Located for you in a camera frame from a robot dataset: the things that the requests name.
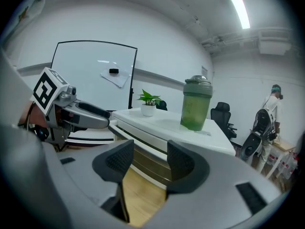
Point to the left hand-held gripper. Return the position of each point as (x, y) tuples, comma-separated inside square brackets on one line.
[(47, 89)]

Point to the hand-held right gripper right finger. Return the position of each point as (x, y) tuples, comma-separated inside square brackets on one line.
[(209, 199)]

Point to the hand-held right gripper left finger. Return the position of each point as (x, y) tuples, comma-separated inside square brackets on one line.
[(95, 187)]

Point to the person's left forearm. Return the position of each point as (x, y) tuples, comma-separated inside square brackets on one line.
[(35, 117)]

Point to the white oven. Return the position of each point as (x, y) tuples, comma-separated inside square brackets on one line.
[(166, 123)]

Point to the white paper sheet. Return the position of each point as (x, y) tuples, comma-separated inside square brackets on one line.
[(116, 80)]

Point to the square wooden table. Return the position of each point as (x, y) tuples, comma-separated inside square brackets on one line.
[(143, 194)]

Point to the black whiteboard eraser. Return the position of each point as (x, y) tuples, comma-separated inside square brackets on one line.
[(114, 71)]

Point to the black framed whiteboard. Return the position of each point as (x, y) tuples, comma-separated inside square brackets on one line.
[(90, 63)]

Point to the small green potted plant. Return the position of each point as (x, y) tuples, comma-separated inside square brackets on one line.
[(148, 110)]

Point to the grey backpack device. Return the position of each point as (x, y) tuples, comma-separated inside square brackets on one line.
[(250, 147)]

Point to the person's white shirt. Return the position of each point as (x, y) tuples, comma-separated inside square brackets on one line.
[(19, 175)]

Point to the green shaker bottle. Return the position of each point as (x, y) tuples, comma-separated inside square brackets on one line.
[(194, 108)]

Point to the wooden desk with white legs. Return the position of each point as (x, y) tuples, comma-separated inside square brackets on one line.
[(286, 146)]

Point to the white air conditioner unit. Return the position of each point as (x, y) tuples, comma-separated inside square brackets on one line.
[(274, 44)]

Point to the ceiling tube light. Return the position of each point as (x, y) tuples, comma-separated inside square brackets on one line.
[(238, 6)]

